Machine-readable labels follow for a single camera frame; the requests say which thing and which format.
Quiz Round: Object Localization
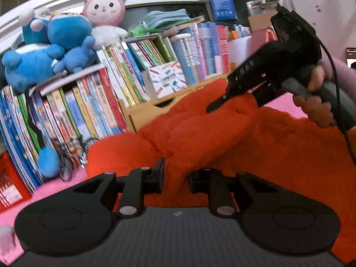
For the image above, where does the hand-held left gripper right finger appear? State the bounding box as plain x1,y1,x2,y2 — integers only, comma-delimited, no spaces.
188,168,282,217

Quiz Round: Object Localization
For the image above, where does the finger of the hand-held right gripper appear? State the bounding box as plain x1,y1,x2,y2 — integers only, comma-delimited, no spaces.
250,81,280,108
206,92,233,114

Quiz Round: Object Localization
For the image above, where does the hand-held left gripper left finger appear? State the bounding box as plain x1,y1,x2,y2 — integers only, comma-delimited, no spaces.
72,157,167,219

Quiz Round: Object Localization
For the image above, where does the orange puffer jacket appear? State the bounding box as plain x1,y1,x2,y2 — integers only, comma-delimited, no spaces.
85,79,356,265

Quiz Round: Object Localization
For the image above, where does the person's right forearm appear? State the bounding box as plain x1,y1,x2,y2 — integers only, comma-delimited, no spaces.
320,57,356,95

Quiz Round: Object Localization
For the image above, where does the person's right hand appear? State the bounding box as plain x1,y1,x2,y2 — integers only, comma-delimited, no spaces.
293,64,335,129

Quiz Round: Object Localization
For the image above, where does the brown cardboard box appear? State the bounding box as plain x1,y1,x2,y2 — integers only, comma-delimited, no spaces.
247,15,274,32

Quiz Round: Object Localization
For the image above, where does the white folder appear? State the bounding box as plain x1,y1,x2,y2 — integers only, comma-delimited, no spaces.
229,35,260,71

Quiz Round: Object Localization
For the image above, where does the row of blue red books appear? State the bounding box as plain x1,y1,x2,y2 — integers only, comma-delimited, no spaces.
171,22,252,85

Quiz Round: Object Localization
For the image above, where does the white printed box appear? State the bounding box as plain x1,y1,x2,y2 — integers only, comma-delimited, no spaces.
147,61,188,100

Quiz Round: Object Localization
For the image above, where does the wooden drawer organizer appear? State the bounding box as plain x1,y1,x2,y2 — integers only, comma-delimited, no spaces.
118,74,231,132

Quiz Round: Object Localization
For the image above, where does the blue cardboard box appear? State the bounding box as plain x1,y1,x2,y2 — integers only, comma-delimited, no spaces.
206,0,237,21

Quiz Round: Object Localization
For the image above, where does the miniature bicycle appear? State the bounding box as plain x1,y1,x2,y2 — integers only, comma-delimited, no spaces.
58,136,101,182

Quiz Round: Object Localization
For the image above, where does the row of green-spined books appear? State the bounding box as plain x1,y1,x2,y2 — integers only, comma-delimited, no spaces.
96,35,178,107

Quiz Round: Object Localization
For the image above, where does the row of short colourful books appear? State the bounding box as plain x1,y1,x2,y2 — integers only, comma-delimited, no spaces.
29,64,131,170

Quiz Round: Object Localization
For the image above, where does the blue plush ball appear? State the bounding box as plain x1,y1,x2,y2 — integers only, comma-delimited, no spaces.
37,146,62,178

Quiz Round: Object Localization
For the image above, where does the small blue plush toy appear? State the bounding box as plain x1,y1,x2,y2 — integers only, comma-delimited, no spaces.
53,35,96,74

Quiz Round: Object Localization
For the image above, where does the pink bunny plush toy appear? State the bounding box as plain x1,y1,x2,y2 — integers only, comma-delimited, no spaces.
82,0,128,48

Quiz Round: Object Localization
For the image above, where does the red plastic crate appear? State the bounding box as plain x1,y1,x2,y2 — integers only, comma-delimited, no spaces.
0,152,32,213

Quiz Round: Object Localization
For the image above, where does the row of tall picture books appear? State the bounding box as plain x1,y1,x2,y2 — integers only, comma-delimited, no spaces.
0,85,45,192

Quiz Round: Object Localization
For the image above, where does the pink bunny-print blanket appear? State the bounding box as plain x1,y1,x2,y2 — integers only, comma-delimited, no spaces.
0,92,309,266

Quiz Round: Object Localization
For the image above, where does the blue cat plush toy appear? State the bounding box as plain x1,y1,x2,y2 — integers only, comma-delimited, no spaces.
19,7,93,51

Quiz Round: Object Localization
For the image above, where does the black cable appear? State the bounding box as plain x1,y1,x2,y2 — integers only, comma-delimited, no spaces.
316,36,356,164

